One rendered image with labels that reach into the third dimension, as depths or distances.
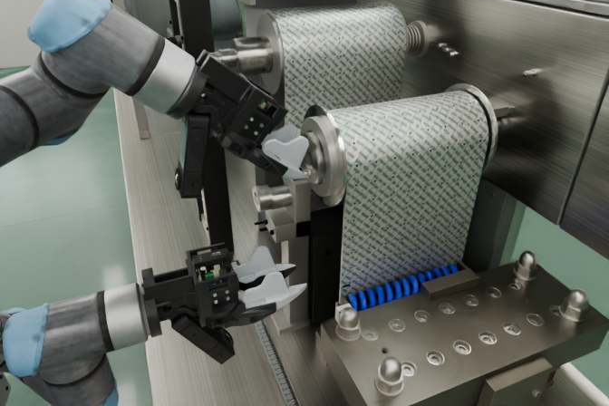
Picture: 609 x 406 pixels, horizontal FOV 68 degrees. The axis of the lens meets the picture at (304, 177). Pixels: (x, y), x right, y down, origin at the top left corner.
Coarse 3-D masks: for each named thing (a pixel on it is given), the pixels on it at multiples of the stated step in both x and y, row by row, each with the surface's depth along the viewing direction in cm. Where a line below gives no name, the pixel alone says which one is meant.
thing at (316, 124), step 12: (312, 120) 63; (300, 132) 68; (324, 132) 60; (324, 144) 60; (324, 156) 61; (336, 156) 60; (336, 168) 60; (324, 180) 63; (336, 180) 61; (324, 192) 64
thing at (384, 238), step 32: (416, 192) 67; (448, 192) 70; (352, 224) 65; (384, 224) 68; (416, 224) 70; (448, 224) 73; (352, 256) 68; (384, 256) 71; (416, 256) 74; (448, 256) 77; (352, 288) 72
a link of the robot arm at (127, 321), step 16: (112, 288) 57; (128, 288) 56; (112, 304) 54; (128, 304) 55; (112, 320) 54; (128, 320) 54; (144, 320) 55; (112, 336) 54; (128, 336) 54; (144, 336) 55
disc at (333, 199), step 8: (312, 112) 65; (320, 112) 62; (328, 112) 60; (328, 120) 60; (328, 128) 61; (336, 128) 59; (336, 136) 59; (336, 144) 59; (336, 152) 60; (344, 152) 58; (344, 160) 58; (344, 168) 59; (344, 176) 59; (344, 184) 60; (336, 192) 62; (344, 192) 61; (328, 200) 66; (336, 200) 63
